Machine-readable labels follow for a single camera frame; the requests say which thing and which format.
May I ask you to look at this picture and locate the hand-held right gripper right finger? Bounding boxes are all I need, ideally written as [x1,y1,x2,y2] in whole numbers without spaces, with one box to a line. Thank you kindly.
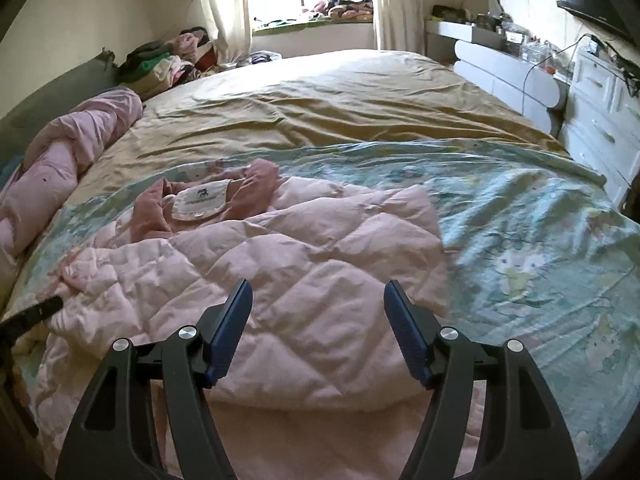
[383,280,583,480]

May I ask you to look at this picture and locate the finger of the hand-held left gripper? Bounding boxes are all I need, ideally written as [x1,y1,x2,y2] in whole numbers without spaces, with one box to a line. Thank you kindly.
[0,295,64,343]

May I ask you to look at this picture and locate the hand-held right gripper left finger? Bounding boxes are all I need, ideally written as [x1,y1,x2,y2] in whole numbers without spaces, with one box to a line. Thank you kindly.
[55,279,254,480]

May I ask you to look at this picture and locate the pink quilted jacket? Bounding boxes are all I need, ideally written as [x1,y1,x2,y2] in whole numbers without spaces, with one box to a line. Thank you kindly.
[30,158,501,480]

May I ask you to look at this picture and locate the pile of clothes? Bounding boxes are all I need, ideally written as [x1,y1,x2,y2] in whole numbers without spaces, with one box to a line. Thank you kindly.
[117,26,236,96]

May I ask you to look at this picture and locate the clothes on windowsill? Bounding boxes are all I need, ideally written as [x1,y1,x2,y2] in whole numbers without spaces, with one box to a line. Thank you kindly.
[300,0,375,22]

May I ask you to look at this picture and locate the teal printed blanket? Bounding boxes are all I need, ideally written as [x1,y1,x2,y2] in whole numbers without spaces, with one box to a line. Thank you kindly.
[0,137,640,480]

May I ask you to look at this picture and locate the pink rolled comforter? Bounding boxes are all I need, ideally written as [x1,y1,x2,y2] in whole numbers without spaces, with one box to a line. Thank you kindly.
[0,87,146,301]

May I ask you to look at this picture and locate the grey headboard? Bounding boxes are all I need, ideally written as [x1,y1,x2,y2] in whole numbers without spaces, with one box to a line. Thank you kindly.
[0,49,121,171]

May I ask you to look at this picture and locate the yellow bed sheet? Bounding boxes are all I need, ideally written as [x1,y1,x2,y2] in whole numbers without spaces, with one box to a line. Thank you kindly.
[62,49,576,206]

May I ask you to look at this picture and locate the white rounded dresser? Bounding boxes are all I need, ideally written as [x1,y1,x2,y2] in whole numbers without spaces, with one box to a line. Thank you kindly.
[452,40,568,136]

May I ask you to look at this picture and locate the white drawer cabinet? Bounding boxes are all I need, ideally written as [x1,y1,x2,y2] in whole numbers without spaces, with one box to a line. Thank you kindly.
[557,47,640,206]

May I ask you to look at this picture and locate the white vanity shelf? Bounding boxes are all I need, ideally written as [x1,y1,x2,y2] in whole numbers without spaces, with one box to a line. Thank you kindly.
[425,15,506,63]

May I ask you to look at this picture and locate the clutter of small bottles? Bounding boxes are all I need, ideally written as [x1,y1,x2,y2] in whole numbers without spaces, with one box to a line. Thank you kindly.
[505,25,576,78]

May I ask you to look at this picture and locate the cream curtain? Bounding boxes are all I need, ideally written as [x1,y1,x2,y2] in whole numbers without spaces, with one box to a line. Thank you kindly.
[187,0,253,61]
[369,0,426,53]

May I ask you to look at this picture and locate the black cable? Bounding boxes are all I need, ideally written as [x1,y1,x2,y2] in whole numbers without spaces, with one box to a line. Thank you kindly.
[521,34,601,103]

